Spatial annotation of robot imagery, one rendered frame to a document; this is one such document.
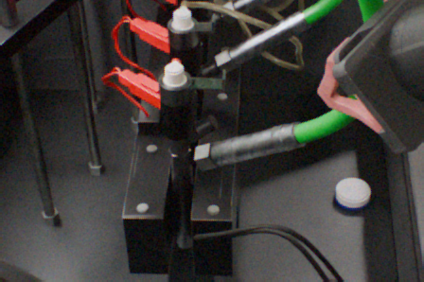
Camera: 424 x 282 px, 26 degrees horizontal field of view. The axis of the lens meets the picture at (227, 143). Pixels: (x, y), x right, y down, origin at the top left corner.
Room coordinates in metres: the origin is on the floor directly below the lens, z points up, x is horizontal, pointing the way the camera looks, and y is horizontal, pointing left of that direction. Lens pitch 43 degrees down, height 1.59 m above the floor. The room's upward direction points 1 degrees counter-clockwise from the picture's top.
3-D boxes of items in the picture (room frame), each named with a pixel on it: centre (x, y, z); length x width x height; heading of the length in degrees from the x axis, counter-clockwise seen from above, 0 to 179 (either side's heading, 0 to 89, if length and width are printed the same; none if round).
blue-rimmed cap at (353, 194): (0.72, -0.14, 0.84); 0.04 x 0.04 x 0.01
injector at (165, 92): (0.60, 0.03, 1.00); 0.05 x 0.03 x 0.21; 87
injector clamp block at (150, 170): (0.73, 0.04, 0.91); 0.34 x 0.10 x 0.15; 177
